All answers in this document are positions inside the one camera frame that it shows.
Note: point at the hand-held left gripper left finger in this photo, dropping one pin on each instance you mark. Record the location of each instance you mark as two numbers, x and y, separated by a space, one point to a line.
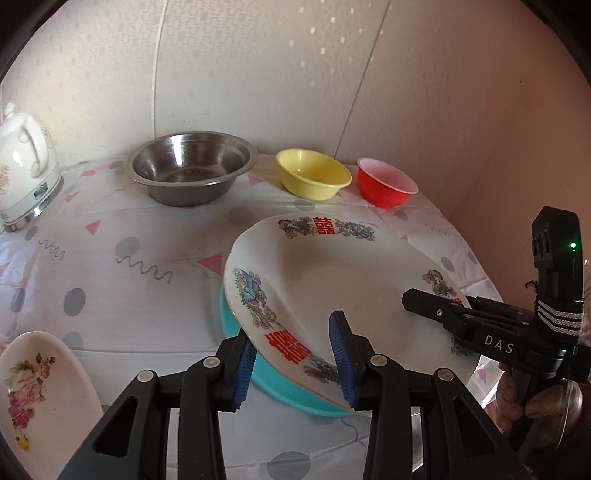
244 374

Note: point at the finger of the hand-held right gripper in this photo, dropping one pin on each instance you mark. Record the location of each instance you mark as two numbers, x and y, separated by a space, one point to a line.
429 307

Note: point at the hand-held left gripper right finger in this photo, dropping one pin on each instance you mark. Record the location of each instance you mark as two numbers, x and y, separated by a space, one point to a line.
340 362

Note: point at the large white printed plate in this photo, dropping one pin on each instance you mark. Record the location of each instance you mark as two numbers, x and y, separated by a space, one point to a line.
351 286

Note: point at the red plastic bowl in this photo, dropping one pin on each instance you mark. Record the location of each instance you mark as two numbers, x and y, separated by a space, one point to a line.
383 191

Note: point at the person's right hand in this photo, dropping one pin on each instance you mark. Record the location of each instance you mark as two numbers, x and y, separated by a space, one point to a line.
508 397

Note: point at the teal plastic plate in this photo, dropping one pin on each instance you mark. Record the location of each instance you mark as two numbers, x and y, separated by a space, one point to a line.
272 374

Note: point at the black silver striped band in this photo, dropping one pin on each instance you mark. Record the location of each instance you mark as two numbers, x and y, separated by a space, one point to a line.
556 318

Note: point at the white patterned tablecloth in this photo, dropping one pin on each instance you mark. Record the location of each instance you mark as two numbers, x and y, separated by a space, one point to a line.
138 295

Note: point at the yellow plastic bowl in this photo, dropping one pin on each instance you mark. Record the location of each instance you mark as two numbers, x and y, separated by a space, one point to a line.
314 177

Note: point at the white floral plate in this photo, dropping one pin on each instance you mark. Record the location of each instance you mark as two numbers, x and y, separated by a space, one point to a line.
41 406

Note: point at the stainless steel bowl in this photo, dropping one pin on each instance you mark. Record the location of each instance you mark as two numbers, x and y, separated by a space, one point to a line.
189 170

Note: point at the white electric kettle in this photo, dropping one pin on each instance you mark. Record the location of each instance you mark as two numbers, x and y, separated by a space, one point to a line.
23 175

